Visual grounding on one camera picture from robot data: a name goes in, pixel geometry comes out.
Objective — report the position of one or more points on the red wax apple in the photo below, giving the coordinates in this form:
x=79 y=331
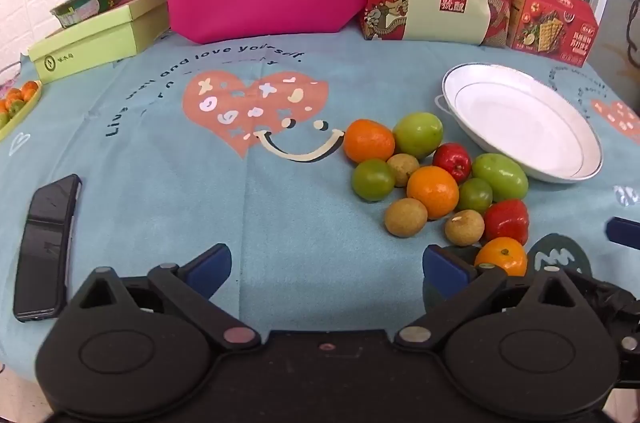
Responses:
x=506 y=221

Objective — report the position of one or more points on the yellow-green tray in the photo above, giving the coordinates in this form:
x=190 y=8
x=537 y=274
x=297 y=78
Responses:
x=22 y=120

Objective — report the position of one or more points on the small red apple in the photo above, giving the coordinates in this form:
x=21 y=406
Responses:
x=452 y=161

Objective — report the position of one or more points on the red cracker box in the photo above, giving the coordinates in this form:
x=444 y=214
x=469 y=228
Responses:
x=550 y=28

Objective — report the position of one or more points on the pile of tangerines and plums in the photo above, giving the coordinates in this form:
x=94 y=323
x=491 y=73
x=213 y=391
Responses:
x=20 y=98

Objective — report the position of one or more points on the green patterned bowl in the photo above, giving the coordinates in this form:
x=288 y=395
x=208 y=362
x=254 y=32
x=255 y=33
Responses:
x=85 y=5

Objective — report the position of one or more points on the brown longan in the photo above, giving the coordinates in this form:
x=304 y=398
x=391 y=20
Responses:
x=464 y=228

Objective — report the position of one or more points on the small green plum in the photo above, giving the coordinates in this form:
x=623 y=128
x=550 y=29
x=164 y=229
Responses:
x=475 y=194

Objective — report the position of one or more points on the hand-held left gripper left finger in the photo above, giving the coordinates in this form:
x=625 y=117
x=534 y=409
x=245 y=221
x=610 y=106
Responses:
x=210 y=265

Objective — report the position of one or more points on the orange tangerine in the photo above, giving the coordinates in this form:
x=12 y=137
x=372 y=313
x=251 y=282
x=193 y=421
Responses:
x=432 y=192
x=368 y=140
x=501 y=256

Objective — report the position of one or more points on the blue printed tablecloth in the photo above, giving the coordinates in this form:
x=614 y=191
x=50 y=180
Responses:
x=200 y=203

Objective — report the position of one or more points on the green cardboard box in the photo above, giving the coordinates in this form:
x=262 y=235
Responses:
x=90 y=43

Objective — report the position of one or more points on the brown kiwi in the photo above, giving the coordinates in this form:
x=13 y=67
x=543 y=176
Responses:
x=403 y=169
x=405 y=216

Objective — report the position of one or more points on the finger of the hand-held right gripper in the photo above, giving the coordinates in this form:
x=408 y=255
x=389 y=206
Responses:
x=617 y=303
x=625 y=232

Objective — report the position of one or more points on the white plate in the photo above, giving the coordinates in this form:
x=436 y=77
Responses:
x=520 y=123

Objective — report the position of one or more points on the medium green plum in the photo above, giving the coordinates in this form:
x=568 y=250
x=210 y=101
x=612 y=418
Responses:
x=372 y=179

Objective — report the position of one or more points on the green mango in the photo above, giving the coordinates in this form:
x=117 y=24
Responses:
x=500 y=176

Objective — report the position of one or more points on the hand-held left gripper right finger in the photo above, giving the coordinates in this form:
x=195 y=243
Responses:
x=445 y=268

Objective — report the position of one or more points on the black smartphone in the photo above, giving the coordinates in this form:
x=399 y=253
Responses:
x=45 y=248

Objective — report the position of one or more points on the green mango off plate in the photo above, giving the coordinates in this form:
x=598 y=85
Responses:
x=418 y=134

